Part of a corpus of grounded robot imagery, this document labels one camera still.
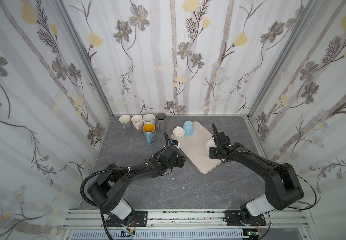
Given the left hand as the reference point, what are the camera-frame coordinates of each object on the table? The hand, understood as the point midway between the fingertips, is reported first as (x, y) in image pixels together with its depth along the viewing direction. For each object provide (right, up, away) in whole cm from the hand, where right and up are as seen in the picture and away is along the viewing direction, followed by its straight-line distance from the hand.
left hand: (186, 157), depth 87 cm
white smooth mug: (-5, +13, +12) cm, 19 cm away
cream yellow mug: (-27, +25, +24) cm, 44 cm away
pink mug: (-35, +23, +21) cm, 47 cm away
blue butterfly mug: (-24, +15, +11) cm, 30 cm away
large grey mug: (-17, +23, +18) cm, 34 cm away
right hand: (+17, +4, +3) cm, 18 cm away
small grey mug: (-43, +23, +20) cm, 53 cm away
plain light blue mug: (+2, +18, +14) cm, 23 cm away
